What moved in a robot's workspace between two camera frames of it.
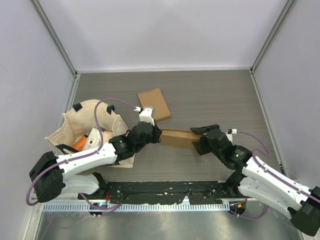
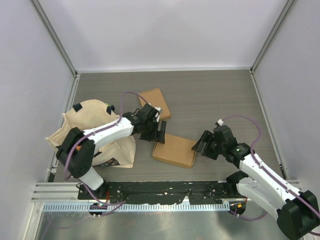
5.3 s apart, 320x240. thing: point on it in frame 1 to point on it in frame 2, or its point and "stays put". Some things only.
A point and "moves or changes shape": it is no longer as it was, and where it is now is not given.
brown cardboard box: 175,138 moves or changes shape
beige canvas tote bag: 78,121 stays put
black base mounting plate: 199,192 stays put
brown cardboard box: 154,98 stays put
